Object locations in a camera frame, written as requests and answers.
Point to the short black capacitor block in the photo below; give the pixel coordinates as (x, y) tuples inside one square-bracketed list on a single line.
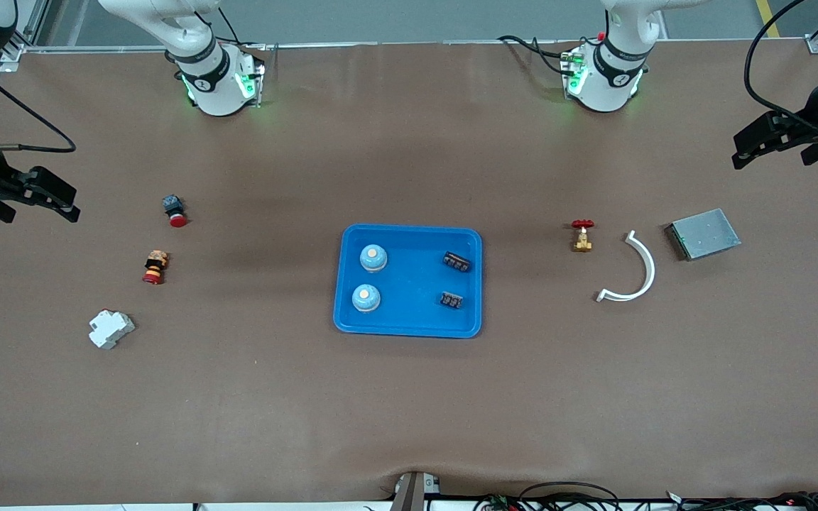
[(451, 301)]

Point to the white curved plastic arc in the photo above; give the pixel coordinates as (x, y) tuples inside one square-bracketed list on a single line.
[(652, 273)]

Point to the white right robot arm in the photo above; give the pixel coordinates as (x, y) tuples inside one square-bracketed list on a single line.
[(211, 81)]

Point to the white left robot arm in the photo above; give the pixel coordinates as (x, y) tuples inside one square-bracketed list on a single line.
[(608, 81)]

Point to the grey metal box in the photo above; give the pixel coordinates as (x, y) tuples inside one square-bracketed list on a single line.
[(704, 234)]

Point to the red yellow emergency stop button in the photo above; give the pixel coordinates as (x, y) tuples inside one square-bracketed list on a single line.
[(155, 267)]

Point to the red button with dark body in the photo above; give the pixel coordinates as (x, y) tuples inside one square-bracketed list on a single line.
[(175, 211)]

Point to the metal table edge bracket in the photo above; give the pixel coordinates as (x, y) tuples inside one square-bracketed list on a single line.
[(415, 491)]

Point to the white circuit breaker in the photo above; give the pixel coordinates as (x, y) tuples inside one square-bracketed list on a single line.
[(111, 329)]

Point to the brown table mat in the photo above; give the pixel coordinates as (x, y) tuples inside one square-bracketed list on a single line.
[(409, 411)]

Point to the light blue call bell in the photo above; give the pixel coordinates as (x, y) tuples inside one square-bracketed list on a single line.
[(366, 298), (373, 258)]

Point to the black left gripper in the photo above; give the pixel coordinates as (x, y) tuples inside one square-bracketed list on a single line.
[(809, 122)]

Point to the blue plastic tray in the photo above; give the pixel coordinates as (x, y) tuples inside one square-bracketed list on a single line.
[(412, 312)]

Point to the long black capacitor block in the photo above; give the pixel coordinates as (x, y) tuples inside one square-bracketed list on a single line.
[(456, 262)]

